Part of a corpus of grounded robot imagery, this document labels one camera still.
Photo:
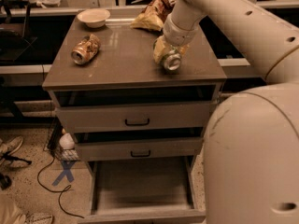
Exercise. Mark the brown chip bag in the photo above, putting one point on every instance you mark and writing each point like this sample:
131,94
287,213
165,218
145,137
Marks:
153,16

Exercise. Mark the grey bottom drawer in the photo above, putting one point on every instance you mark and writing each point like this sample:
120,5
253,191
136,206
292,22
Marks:
143,191

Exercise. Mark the grey middle drawer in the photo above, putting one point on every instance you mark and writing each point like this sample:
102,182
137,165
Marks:
139,149

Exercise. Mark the white sneaker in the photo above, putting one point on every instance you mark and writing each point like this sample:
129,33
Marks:
10,146

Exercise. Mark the white bowl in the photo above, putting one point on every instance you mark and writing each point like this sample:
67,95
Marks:
94,17

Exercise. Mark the crushed orange soda can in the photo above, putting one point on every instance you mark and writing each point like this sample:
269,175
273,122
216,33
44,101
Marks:
86,49

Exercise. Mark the green soda can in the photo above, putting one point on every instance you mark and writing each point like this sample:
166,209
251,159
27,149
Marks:
171,61

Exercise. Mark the patterned shoe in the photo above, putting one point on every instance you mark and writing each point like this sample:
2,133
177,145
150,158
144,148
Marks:
39,218

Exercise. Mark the wire basket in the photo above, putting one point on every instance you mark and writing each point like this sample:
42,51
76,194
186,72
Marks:
54,143

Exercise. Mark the grey drawer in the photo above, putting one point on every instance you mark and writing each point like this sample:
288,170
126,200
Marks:
139,149
109,118
143,191

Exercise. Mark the blue tape cross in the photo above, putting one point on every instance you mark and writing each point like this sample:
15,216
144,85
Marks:
65,173

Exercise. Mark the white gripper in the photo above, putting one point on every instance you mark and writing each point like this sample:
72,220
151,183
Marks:
177,34

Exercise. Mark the grey top drawer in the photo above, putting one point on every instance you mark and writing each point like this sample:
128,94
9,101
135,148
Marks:
109,118

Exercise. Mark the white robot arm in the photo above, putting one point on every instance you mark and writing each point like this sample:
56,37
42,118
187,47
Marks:
251,143

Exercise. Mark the grey drawer cabinet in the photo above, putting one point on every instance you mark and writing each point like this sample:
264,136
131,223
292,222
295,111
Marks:
124,73

